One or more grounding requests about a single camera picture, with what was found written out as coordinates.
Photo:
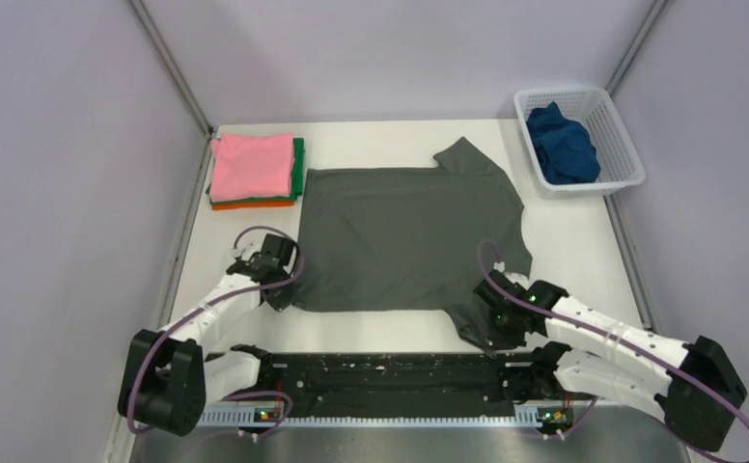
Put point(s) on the orange folded t-shirt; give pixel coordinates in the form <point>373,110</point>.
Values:
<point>257,204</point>

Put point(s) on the blue t-shirt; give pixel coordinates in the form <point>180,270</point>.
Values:
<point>563,147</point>

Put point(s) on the grey cable duct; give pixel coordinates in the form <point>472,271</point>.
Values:
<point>258,417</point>

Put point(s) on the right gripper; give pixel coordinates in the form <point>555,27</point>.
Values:
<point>500,340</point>

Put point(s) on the dark grey t-shirt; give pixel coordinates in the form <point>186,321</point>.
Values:
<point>382,239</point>

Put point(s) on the green folded t-shirt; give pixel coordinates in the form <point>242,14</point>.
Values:
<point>297,177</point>

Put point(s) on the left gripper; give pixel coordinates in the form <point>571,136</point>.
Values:
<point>281,302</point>

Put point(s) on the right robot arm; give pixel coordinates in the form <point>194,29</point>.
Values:
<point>681,384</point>

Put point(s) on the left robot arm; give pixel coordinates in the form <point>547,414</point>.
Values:
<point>173,373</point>

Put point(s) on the pink folded t-shirt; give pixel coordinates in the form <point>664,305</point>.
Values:
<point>248,167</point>

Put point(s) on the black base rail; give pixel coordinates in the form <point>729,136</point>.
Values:
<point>410,385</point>

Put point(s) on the white plastic basket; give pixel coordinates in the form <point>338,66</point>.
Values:
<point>593,107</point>

